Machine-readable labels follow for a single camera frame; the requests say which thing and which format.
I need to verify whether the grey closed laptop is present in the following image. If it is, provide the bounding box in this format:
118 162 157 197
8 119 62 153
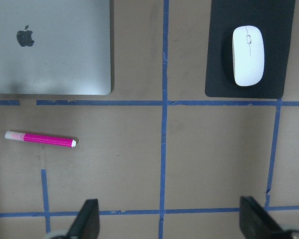
0 0 111 95

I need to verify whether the white computer mouse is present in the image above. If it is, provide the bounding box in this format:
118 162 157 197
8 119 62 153
232 25 265 87

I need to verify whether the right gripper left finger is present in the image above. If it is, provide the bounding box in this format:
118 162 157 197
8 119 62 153
67 199 100 239

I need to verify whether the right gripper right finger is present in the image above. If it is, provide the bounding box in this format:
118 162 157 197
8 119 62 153
239 196 284 239

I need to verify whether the black mousepad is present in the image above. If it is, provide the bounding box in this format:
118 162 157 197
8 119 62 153
205 0 296 99

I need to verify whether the pink marker pen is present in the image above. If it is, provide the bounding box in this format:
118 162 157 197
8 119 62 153
4 131 77 148

